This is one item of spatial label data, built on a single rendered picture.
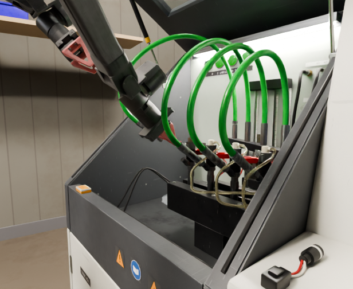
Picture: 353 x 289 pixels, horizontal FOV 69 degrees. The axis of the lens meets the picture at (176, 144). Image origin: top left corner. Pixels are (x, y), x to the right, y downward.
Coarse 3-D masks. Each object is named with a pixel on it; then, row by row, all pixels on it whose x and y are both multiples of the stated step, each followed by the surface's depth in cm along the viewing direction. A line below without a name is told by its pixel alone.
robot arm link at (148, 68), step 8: (144, 64) 63; (152, 64) 62; (136, 72) 62; (144, 72) 61; (152, 72) 62; (160, 72) 64; (128, 80) 56; (144, 80) 61; (152, 80) 63; (160, 80) 64; (128, 88) 57; (136, 88) 58; (152, 88) 64; (128, 96) 58
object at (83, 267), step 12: (72, 240) 84; (72, 252) 86; (84, 252) 76; (72, 264) 87; (84, 264) 77; (96, 264) 69; (72, 276) 88; (84, 276) 77; (96, 276) 69; (108, 276) 63; (84, 288) 78; (96, 288) 70; (108, 288) 63
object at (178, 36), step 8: (160, 40) 75; (168, 40) 76; (200, 40) 79; (144, 48) 74; (152, 48) 75; (216, 48) 80; (136, 56) 73; (224, 56) 81; (224, 64) 82; (232, 96) 84; (120, 104) 74; (128, 112) 74; (136, 120) 75
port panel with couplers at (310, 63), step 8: (328, 48) 69; (336, 48) 68; (304, 56) 74; (312, 56) 72; (320, 56) 71; (304, 64) 74; (312, 64) 72; (320, 64) 71; (312, 72) 73; (320, 72) 69; (304, 80) 75; (312, 80) 73; (304, 88) 75; (304, 96) 75; (304, 104) 75
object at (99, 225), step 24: (72, 192) 80; (72, 216) 82; (96, 216) 66; (120, 216) 59; (96, 240) 67; (120, 240) 56; (144, 240) 48; (168, 240) 48; (144, 264) 48; (168, 264) 42; (192, 264) 41; (120, 288) 58; (144, 288) 49; (168, 288) 42; (192, 288) 38
